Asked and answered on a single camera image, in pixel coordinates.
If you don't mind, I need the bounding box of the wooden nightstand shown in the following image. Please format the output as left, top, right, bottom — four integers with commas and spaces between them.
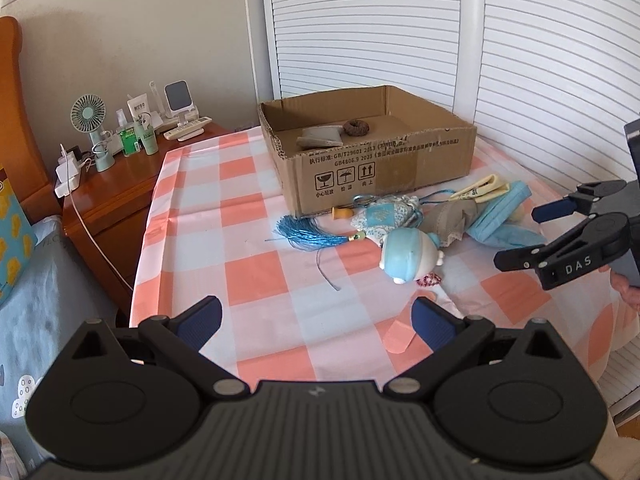
62, 120, 231, 312

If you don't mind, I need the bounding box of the white charging cable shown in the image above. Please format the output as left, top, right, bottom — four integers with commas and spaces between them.
69, 192, 134, 292

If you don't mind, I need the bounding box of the white remote control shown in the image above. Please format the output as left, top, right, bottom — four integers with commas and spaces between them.
164, 116, 214, 140

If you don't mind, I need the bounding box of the white tube green cap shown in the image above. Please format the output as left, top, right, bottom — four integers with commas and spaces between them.
127, 96, 159, 155

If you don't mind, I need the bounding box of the grey fabric sachet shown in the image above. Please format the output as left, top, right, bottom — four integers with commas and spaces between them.
296, 127, 344, 150

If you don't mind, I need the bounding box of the pale yellow cloth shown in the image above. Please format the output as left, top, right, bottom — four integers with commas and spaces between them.
452, 174, 511, 204

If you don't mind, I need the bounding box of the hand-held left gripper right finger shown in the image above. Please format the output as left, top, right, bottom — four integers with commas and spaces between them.
382, 296, 566, 401

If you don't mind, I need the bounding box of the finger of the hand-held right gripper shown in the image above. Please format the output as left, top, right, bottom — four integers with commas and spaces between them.
494, 212, 632, 291
531, 180, 629, 223

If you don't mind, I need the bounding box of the blue embroidered tassel sachet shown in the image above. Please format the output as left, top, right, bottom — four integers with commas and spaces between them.
265, 189, 458, 292

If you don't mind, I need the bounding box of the white charger plug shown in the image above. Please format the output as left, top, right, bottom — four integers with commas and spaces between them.
57, 144, 81, 181

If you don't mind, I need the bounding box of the white power strip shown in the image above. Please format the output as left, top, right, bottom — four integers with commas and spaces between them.
54, 160, 84, 199

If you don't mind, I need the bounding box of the blue face mask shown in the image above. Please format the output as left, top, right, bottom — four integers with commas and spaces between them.
467, 182, 534, 248
492, 222, 549, 249

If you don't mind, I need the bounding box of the person's right hand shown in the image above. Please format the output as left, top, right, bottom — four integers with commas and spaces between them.
611, 269, 640, 307

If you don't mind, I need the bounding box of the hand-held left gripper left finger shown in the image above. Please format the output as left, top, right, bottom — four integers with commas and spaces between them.
70, 296, 251, 401

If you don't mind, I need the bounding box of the white phone stand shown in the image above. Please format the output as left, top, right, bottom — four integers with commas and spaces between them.
164, 81, 207, 142

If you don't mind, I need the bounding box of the white louvred wardrobe door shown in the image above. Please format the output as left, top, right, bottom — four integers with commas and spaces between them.
470, 0, 640, 413
260, 0, 487, 117

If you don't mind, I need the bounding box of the pink white checked tablecloth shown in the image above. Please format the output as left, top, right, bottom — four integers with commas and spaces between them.
129, 127, 640, 385

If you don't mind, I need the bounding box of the white router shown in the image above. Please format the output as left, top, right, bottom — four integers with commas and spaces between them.
145, 81, 177, 134

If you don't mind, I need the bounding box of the brown cardboard box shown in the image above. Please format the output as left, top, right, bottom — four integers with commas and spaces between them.
257, 85, 478, 218

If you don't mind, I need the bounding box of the wooden bed headboard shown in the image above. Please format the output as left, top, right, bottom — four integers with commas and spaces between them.
0, 16, 64, 227

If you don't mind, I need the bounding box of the blue white plush toy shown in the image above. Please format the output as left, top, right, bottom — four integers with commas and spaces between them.
379, 227, 447, 286

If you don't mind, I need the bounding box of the blue bedsheet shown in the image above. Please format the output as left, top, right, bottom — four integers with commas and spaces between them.
0, 215, 132, 463

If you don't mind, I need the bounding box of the green desk fan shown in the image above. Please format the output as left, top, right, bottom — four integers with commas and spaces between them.
71, 94, 116, 173

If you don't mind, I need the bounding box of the grey cloth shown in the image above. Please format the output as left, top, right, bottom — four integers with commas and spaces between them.
420, 200, 486, 249

